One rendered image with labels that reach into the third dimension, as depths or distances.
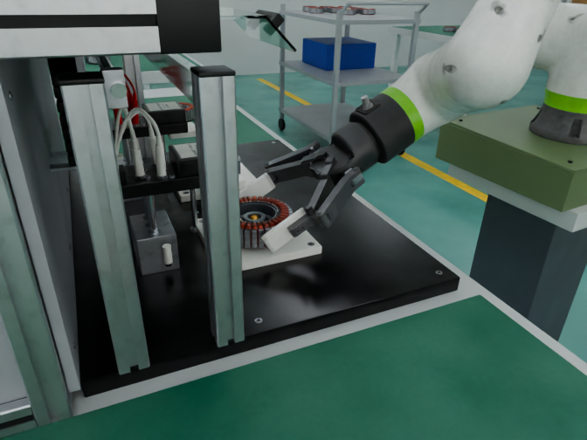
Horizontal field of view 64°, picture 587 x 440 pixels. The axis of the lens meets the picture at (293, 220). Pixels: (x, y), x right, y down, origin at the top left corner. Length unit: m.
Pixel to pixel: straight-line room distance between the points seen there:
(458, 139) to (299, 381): 0.75
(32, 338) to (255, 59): 5.99
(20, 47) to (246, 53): 5.96
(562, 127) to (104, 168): 0.92
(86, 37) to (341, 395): 0.38
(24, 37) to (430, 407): 0.46
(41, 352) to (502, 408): 0.43
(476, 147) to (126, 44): 0.85
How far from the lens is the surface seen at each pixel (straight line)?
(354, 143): 0.68
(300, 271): 0.63
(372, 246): 0.70
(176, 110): 0.83
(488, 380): 0.56
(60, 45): 0.36
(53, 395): 0.50
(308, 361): 0.53
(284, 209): 0.68
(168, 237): 0.62
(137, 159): 0.59
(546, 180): 1.00
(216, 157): 0.41
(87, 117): 0.39
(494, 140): 1.05
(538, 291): 1.20
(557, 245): 1.16
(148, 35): 0.37
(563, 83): 1.10
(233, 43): 6.22
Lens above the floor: 1.12
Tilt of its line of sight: 27 degrees down
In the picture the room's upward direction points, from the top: 1 degrees clockwise
